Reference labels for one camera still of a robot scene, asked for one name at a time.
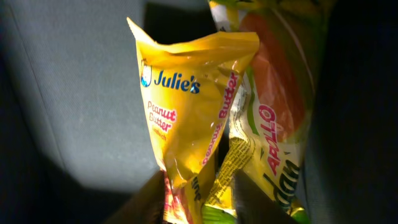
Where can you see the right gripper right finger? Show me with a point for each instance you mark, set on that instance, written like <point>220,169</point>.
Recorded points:
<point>253,206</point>

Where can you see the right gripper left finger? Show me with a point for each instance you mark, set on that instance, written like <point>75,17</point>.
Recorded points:
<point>145,207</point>

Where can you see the green Apollo snack packet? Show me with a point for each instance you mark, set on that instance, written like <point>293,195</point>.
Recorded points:
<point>271,113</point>

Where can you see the yellow peanut butter snack packet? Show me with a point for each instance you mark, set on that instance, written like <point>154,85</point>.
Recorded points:
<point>188,90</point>

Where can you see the dark green open box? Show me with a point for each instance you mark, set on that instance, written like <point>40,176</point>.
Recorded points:
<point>74,141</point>

